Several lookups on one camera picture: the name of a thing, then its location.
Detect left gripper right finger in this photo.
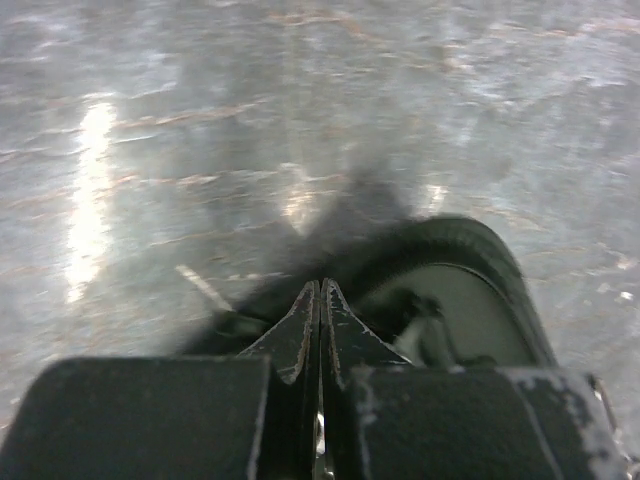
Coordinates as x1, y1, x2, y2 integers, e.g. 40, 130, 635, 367
320, 280, 630, 479

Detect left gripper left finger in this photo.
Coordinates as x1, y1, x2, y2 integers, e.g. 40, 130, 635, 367
1, 282, 320, 479

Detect black zippered tool case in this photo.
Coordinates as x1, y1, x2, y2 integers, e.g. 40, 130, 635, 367
183, 215, 558, 367

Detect silver hair scissors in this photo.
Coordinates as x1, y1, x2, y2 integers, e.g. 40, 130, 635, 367
393, 295, 454, 367

